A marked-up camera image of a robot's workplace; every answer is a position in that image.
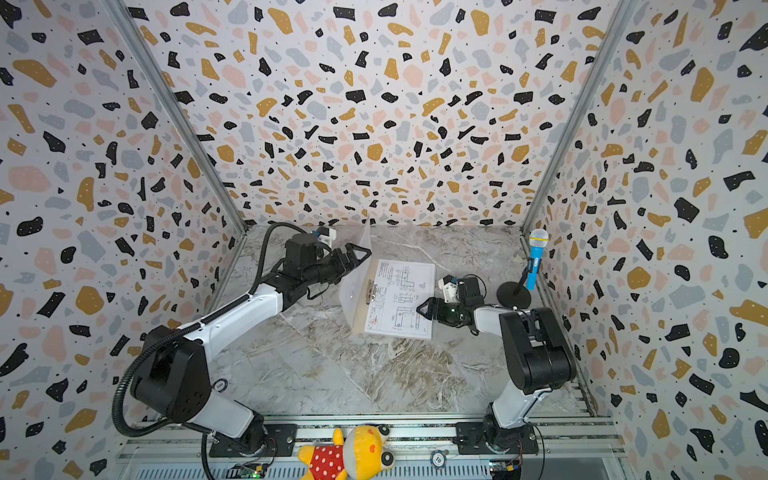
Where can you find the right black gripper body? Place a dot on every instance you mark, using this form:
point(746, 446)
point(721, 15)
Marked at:
point(441, 310)

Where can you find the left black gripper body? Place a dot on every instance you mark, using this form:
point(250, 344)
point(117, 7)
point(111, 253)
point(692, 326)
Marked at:
point(328, 270)

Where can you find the aluminium front rail frame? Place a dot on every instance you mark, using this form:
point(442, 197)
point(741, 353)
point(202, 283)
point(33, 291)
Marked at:
point(414, 446)

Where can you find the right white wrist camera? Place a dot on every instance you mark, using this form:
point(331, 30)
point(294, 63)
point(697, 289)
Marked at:
point(449, 288)

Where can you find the left aluminium corner post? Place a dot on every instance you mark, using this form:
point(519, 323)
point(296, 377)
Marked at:
point(120, 16)

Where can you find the blue toy microphone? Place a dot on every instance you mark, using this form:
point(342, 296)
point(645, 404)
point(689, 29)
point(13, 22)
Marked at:
point(538, 240)

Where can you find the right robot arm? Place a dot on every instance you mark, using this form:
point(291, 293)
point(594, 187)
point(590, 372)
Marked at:
point(537, 357)

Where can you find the left green circuit board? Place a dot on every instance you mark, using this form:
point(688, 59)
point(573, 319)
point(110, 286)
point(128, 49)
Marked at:
point(251, 470)

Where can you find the aluminium corner post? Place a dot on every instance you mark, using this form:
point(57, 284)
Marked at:
point(616, 26)
point(120, 16)

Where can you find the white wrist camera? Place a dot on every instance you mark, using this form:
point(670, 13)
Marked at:
point(326, 232)
point(449, 288)

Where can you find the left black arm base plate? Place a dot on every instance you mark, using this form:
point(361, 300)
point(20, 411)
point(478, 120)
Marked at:
point(271, 440)

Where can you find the white diagram sheet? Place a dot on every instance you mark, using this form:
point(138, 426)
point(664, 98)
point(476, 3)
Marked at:
point(402, 287)

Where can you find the right aluminium corner post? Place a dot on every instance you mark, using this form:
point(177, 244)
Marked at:
point(616, 26)

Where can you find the beige manila folder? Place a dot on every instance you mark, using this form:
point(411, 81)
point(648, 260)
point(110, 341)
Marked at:
point(352, 292)

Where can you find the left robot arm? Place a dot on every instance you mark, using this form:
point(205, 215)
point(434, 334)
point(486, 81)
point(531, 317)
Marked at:
point(169, 382)

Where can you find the yellow plush toy red dress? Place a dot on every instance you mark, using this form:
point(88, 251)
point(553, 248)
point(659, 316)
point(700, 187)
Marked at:
point(362, 454)

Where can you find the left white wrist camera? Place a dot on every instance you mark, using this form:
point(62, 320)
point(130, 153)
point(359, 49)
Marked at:
point(326, 232)

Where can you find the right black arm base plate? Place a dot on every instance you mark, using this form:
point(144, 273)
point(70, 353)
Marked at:
point(478, 438)

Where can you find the right circuit board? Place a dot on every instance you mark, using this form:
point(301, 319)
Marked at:
point(506, 470)

